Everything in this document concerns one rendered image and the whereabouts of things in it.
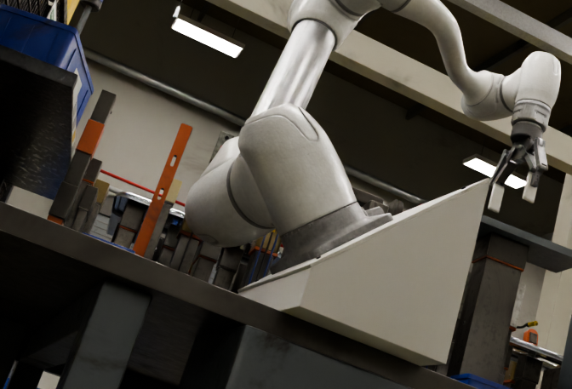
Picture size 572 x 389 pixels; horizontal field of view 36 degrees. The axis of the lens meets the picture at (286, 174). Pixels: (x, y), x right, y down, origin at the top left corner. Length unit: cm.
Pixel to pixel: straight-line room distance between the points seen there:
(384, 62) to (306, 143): 461
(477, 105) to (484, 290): 54
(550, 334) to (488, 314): 771
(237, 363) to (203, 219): 43
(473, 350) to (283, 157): 75
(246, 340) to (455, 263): 36
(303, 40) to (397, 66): 420
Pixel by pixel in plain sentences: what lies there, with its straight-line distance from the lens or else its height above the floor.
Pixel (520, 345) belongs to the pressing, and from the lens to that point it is 240.
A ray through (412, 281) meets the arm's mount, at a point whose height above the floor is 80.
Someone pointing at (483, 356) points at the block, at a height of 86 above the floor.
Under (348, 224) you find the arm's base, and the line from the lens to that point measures 150.
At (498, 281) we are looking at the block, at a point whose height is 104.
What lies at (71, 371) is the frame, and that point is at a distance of 133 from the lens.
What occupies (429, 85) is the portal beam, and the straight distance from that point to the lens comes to 621.
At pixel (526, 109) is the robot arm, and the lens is 223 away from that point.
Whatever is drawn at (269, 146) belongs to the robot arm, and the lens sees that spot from 150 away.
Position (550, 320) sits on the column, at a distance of 980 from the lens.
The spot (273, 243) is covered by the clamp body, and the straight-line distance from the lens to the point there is 205.
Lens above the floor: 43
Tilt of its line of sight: 20 degrees up
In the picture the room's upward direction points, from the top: 18 degrees clockwise
